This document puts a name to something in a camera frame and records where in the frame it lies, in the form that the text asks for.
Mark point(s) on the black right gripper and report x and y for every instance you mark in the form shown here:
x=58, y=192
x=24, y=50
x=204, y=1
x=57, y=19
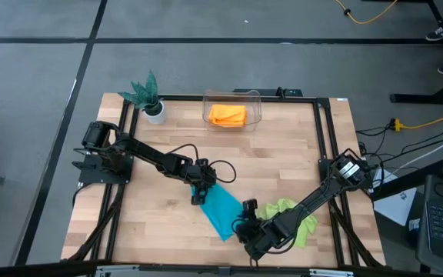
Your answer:
x=252, y=231

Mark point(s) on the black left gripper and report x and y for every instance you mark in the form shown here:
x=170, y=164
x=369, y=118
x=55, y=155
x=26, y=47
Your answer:
x=202, y=175

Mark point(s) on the lime green microfiber towel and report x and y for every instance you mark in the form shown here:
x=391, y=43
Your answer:
x=275, y=209

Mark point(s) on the teal microfiber towel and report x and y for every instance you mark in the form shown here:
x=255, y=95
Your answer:
x=221, y=211

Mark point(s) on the orange microfiber towel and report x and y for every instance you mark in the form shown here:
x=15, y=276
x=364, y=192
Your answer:
x=227, y=125
x=227, y=113

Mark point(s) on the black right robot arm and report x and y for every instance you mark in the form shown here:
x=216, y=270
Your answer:
x=321, y=188

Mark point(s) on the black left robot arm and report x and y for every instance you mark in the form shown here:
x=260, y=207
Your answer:
x=144, y=154

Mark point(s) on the clear plastic bin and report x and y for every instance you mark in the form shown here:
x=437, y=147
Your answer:
x=231, y=98

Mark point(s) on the green plant in white pot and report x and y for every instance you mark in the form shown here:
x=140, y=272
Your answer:
x=150, y=100

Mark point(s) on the white cardboard box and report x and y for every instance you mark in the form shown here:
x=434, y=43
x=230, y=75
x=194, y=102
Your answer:
x=394, y=204

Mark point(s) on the white label sticker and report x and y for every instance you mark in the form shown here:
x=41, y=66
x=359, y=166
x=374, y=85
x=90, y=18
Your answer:
x=342, y=99

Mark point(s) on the black table legs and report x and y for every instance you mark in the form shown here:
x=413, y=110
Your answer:
x=417, y=99

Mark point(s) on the black aluminium table frame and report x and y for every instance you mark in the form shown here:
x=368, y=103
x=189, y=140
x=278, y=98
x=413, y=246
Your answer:
x=183, y=97

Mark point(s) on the silver metal bracket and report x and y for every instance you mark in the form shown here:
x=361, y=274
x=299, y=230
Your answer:
x=331, y=273
x=115, y=270

